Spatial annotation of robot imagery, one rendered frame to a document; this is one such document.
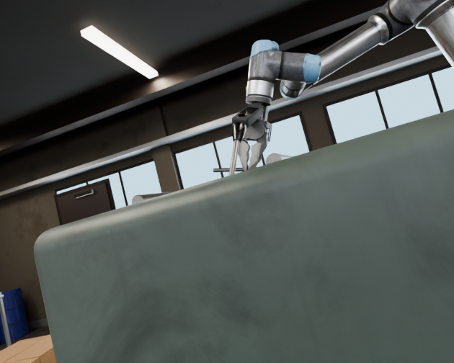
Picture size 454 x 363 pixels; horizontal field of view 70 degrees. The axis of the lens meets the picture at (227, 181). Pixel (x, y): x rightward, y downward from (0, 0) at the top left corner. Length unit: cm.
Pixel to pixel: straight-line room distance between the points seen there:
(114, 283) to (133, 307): 3
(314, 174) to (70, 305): 29
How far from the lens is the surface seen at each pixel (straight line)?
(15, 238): 708
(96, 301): 38
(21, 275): 711
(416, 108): 486
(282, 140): 467
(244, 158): 91
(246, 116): 84
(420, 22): 110
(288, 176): 26
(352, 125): 469
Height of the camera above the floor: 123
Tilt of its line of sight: 4 degrees up
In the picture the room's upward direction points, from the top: 14 degrees counter-clockwise
